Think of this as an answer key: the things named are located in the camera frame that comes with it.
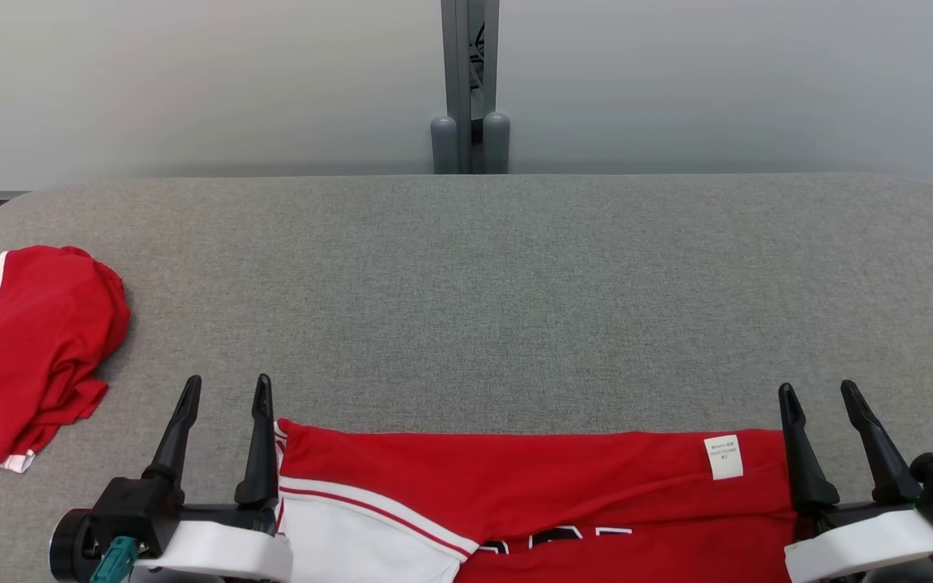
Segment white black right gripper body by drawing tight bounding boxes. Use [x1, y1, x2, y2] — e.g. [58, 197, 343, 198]
[784, 500, 933, 583]

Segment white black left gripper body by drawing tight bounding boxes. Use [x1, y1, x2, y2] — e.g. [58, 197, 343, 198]
[49, 506, 293, 583]

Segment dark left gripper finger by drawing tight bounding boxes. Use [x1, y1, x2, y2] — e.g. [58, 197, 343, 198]
[234, 373, 279, 507]
[143, 375, 202, 503]

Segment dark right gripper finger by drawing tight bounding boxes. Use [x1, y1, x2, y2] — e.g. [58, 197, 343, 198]
[841, 380, 922, 504]
[777, 383, 840, 513]

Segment red shorts with white stripe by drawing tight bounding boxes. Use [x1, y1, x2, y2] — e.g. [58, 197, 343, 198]
[0, 245, 131, 474]

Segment red jersey with white sleeves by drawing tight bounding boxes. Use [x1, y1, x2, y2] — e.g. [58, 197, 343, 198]
[274, 419, 820, 583]

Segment left arm black cable teal plug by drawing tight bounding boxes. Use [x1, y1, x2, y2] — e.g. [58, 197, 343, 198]
[90, 536, 141, 583]

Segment grey metal post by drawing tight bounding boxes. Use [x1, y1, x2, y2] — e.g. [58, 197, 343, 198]
[430, 0, 512, 175]

